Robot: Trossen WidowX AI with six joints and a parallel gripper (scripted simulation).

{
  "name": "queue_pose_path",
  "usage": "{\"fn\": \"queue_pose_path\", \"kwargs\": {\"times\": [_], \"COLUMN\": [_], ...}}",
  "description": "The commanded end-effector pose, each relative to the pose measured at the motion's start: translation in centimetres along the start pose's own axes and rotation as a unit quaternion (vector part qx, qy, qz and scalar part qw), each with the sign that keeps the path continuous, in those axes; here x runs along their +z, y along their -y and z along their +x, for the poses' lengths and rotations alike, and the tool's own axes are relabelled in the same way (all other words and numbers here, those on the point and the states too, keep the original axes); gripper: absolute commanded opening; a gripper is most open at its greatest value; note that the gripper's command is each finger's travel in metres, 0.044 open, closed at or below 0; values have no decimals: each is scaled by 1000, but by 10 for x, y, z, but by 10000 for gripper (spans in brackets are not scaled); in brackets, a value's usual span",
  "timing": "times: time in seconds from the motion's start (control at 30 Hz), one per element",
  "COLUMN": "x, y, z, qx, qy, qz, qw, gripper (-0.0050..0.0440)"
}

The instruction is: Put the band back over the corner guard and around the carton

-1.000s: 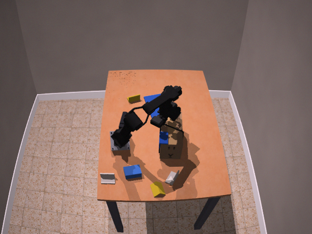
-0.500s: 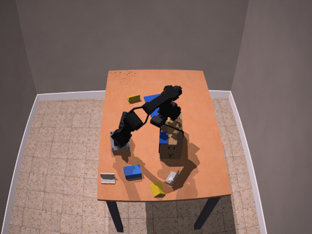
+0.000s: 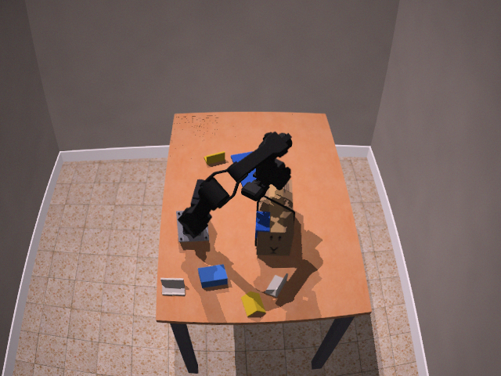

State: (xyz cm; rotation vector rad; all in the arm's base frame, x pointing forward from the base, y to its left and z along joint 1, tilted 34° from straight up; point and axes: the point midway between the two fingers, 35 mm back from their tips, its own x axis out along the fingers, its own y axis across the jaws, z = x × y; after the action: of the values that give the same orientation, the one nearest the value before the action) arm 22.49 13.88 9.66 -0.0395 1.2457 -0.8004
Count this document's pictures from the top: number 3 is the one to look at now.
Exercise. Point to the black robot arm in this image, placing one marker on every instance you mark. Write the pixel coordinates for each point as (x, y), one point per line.
(213, 195)

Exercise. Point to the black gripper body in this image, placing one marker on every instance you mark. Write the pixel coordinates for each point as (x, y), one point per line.
(255, 190)

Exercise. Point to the blue box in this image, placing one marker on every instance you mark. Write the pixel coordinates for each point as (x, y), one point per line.
(213, 276)

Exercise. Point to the grey l-shaped bracket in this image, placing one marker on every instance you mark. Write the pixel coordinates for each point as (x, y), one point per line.
(173, 286)

